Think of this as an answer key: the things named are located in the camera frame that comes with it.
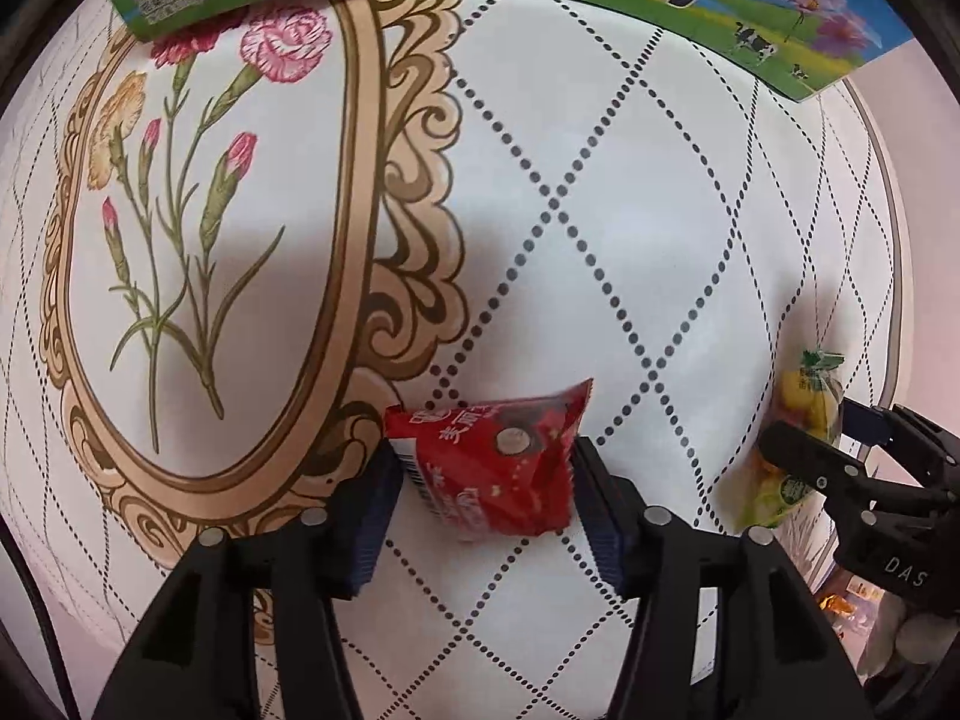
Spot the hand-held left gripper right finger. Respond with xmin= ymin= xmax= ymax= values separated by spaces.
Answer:
xmin=571 ymin=435 xmax=877 ymax=720

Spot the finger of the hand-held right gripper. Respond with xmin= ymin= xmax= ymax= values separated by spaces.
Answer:
xmin=840 ymin=399 xmax=960 ymax=496
xmin=757 ymin=420 xmax=886 ymax=522

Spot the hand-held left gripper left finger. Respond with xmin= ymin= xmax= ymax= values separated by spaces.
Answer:
xmin=90 ymin=435 xmax=406 ymax=720

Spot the yellow green snack packet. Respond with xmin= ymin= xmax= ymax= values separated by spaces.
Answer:
xmin=731 ymin=349 xmax=848 ymax=533

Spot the bright red snack packet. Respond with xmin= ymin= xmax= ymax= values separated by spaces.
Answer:
xmin=382 ymin=379 xmax=595 ymax=545

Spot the person's right hand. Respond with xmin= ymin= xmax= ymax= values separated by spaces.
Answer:
xmin=855 ymin=591 xmax=960 ymax=685

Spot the white floral printed tablecloth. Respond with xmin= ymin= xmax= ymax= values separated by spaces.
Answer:
xmin=0 ymin=0 xmax=960 ymax=720

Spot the green blue milk carton box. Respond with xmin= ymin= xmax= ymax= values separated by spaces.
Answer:
xmin=101 ymin=0 xmax=917 ymax=102

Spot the black cable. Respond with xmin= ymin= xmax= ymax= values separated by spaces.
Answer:
xmin=0 ymin=521 xmax=82 ymax=720

